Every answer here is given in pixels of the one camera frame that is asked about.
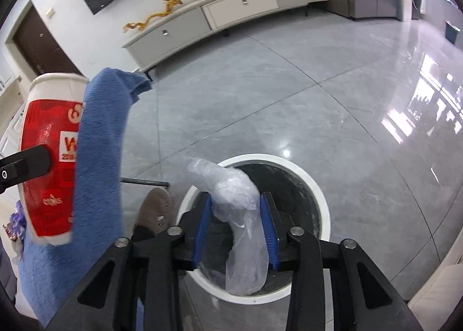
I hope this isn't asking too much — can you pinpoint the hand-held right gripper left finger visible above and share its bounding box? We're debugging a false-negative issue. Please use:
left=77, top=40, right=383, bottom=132
left=45, top=192, right=214, bottom=331

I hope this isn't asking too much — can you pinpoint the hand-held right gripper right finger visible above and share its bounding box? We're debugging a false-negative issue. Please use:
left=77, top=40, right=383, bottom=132
left=260, top=192, right=425, bottom=331

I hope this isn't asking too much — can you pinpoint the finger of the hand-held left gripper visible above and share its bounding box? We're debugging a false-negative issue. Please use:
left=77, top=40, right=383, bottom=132
left=0, top=146, right=52, bottom=194

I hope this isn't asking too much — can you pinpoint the red and white paper cup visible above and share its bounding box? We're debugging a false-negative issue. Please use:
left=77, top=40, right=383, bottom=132
left=18, top=73, right=89, bottom=247

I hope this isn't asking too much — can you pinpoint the clear plastic bag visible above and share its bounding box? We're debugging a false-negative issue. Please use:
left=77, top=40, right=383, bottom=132
left=184, top=158, right=270, bottom=296

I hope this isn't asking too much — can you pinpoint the white round waste bin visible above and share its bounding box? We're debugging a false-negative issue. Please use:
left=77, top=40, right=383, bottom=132
left=175, top=153, right=331, bottom=306

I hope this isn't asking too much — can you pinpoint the white lower cabinet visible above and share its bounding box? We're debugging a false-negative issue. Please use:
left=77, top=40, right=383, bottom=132
left=0, top=78, right=27, bottom=162

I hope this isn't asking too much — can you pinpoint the brown slipper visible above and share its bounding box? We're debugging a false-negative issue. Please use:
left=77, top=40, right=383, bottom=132
left=132, top=187, right=175, bottom=241

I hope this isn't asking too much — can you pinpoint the purple snack packet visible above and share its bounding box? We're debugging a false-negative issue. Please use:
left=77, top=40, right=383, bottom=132
left=3, top=201, right=26, bottom=259

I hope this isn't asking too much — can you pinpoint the blue fluffy rug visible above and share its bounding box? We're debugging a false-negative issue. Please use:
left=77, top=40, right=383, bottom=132
left=16, top=67, right=154, bottom=331

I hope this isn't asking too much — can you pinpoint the dark metal bar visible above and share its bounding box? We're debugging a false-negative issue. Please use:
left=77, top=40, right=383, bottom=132
left=121, top=178, right=170, bottom=188

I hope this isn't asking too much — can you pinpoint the dark brown door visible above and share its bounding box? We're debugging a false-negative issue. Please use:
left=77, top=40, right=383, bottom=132
left=12, top=6, right=82, bottom=77

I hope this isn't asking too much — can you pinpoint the beige furniture edge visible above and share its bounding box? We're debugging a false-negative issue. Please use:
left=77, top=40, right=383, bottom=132
left=409, top=244, right=463, bottom=317

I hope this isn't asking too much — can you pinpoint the golden dragon figurine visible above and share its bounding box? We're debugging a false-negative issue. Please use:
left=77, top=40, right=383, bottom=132
left=123, top=0, right=181, bottom=33

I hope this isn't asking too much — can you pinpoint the white and grey television cabinet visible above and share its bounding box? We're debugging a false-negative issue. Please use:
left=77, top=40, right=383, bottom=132
left=121, top=0, right=330, bottom=73

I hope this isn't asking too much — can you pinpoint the green waste bin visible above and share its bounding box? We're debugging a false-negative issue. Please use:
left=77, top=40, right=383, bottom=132
left=444, top=21, right=462, bottom=44

